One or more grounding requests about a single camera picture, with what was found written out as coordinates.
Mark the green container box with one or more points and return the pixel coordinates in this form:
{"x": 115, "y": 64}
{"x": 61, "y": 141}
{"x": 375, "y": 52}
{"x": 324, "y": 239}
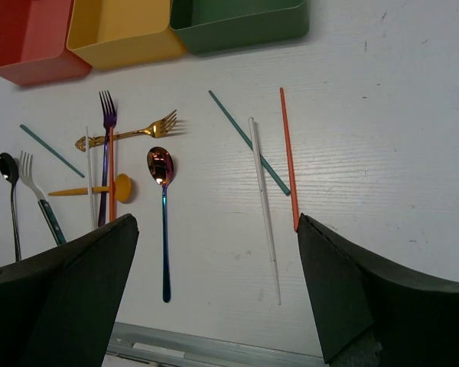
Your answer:
{"x": 213, "y": 26}

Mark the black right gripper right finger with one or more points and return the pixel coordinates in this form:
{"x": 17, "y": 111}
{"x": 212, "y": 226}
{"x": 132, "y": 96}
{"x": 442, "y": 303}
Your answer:
{"x": 370, "y": 311}

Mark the teal chopstick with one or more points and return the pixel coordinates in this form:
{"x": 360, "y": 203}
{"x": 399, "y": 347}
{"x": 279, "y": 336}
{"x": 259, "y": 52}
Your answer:
{"x": 50, "y": 149}
{"x": 284, "y": 188}

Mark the yellow plastic spoon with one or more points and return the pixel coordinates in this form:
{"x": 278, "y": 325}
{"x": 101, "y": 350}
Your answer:
{"x": 122, "y": 189}

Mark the iridescent rainbow spoon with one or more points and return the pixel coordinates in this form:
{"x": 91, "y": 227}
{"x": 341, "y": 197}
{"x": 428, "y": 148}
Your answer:
{"x": 161, "y": 168}

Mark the aluminium table edge rail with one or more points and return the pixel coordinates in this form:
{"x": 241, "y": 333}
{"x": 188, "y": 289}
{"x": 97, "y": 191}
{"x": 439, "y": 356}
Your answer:
{"x": 145, "y": 344}

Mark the purple fork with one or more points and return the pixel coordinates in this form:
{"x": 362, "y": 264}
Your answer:
{"x": 109, "y": 121}

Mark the black spoon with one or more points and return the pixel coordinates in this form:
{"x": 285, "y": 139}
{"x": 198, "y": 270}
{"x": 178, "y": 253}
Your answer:
{"x": 9, "y": 170}

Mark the gold fork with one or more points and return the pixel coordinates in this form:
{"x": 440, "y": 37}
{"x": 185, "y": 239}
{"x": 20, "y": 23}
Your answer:
{"x": 157, "y": 129}

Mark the white chopstick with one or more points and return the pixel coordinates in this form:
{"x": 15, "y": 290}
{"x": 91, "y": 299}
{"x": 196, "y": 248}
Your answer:
{"x": 90, "y": 180}
{"x": 265, "y": 206}

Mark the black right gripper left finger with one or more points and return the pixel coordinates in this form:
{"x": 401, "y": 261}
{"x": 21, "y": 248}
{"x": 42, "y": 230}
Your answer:
{"x": 58, "y": 308}

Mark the yellow container box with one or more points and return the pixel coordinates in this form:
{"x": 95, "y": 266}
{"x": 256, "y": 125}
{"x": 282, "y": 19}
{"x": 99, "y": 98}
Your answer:
{"x": 116, "y": 34}

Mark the orange chopstick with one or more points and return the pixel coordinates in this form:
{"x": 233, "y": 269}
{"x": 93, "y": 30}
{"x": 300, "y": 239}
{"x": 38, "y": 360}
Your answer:
{"x": 112, "y": 199}
{"x": 291, "y": 171}

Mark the silver fork teal handle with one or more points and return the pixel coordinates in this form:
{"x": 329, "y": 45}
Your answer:
{"x": 25, "y": 165}

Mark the red container box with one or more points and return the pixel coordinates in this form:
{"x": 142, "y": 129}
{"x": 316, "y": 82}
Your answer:
{"x": 33, "y": 43}

